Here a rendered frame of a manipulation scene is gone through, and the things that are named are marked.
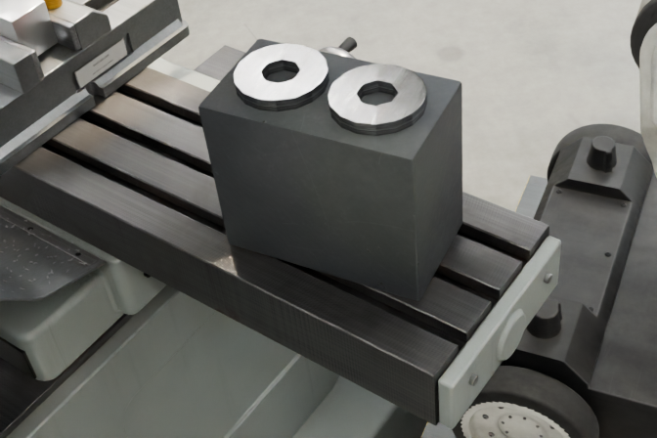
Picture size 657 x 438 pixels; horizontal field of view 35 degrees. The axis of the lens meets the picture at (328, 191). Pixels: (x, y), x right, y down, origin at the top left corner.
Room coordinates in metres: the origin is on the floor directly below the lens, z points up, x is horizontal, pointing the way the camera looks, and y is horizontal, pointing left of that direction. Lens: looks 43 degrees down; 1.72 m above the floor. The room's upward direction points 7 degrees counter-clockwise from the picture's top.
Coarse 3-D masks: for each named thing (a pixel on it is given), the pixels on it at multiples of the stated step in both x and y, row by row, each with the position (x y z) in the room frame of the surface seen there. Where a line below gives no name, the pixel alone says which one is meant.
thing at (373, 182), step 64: (256, 64) 0.82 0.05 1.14; (320, 64) 0.80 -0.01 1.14; (256, 128) 0.75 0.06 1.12; (320, 128) 0.72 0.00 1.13; (384, 128) 0.70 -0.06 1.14; (448, 128) 0.74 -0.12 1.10; (256, 192) 0.75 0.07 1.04; (320, 192) 0.72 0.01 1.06; (384, 192) 0.68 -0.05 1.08; (448, 192) 0.73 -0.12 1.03; (320, 256) 0.72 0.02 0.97; (384, 256) 0.68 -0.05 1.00
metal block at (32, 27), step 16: (0, 0) 1.10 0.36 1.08; (16, 0) 1.10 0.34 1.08; (32, 0) 1.09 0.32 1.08; (0, 16) 1.07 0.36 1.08; (16, 16) 1.06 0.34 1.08; (32, 16) 1.07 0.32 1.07; (48, 16) 1.09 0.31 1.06; (0, 32) 1.07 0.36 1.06; (16, 32) 1.05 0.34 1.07; (32, 32) 1.07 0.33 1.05; (48, 32) 1.08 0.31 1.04; (32, 48) 1.06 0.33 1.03; (48, 48) 1.08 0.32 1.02
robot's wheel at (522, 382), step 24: (504, 384) 0.81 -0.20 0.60; (528, 384) 0.80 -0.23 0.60; (552, 384) 0.80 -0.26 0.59; (480, 408) 0.81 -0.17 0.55; (504, 408) 0.81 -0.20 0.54; (528, 408) 0.78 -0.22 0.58; (552, 408) 0.77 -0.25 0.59; (576, 408) 0.78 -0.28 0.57; (456, 432) 0.83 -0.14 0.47; (480, 432) 0.83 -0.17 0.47; (504, 432) 0.82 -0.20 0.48; (528, 432) 0.80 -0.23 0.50; (552, 432) 0.78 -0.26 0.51; (576, 432) 0.75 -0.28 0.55
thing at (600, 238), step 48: (576, 144) 1.25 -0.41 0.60; (624, 144) 1.23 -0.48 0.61; (576, 192) 1.16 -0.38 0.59; (624, 192) 1.13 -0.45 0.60; (576, 240) 1.06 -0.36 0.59; (624, 240) 1.05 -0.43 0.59; (576, 288) 0.96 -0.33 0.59; (624, 288) 0.97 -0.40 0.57; (528, 336) 0.87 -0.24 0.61; (576, 336) 0.87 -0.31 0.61; (624, 336) 0.89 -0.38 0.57; (576, 384) 0.82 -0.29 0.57; (624, 384) 0.81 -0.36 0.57; (624, 432) 0.78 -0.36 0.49
